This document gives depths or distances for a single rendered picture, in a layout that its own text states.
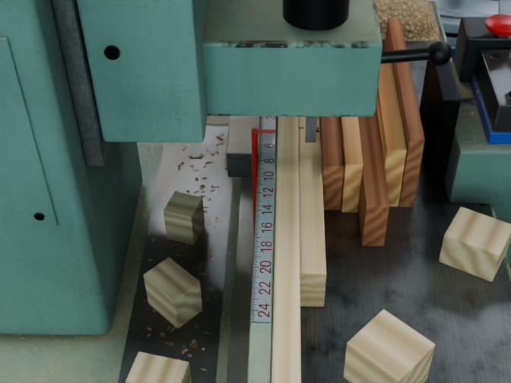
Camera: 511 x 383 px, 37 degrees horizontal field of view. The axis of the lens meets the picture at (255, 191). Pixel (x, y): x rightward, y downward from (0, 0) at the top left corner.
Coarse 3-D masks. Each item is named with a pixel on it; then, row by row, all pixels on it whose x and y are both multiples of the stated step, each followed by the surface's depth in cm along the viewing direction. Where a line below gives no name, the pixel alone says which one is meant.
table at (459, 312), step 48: (432, 192) 70; (336, 240) 66; (432, 240) 66; (336, 288) 62; (384, 288) 62; (432, 288) 62; (480, 288) 62; (336, 336) 58; (432, 336) 58; (480, 336) 58
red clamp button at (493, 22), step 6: (492, 18) 68; (498, 18) 68; (504, 18) 68; (510, 18) 68; (486, 24) 68; (492, 24) 68; (498, 24) 68; (504, 24) 67; (510, 24) 67; (492, 30) 68; (498, 30) 67; (504, 30) 67; (510, 30) 67
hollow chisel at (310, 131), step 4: (308, 116) 66; (312, 116) 66; (308, 120) 66; (312, 120) 66; (308, 124) 66; (312, 124) 66; (308, 128) 67; (312, 128) 67; (308, 132) 67; (312, 132) 67; (308, 136) 67; (312, 136) 67; (308, 140) 67; (312, 140) 67
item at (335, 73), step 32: (224, 0) 62; (256, 0) 62; (352, 0) 62; (224, 32) 59; (256, 32) 59; (288, 32) 58; (320, 32) 58; (352, 32) 58; (224, 64) 59; (256, 64) 59; (288, 64) 59; (320, 64) 58; (352, 64) 58; (224, 96) 61; (256, 96) 61; (288, 96) 61; (320, 96) 60; (352, 96) 60
